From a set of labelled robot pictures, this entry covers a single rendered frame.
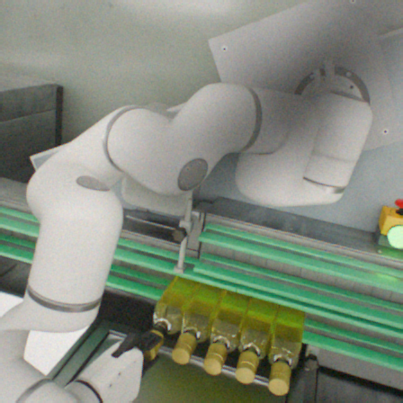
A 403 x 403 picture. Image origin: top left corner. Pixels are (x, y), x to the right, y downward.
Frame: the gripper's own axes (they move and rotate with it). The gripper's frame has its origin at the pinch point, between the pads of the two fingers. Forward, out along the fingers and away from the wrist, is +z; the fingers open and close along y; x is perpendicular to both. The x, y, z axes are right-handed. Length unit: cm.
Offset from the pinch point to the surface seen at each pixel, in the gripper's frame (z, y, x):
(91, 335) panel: 7.8, -12.1, 19.8
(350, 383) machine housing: 37, -16, -32
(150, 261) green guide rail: 18.9, 4.2, 14.2
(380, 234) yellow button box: 44, 18, -27
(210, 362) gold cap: 3.7, 1.0, -10.7
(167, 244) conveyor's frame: 26.2, 5.5, 14.8
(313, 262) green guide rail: 28.0, 14.0, -18.3
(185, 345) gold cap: 3.4, 1.8, -5.5
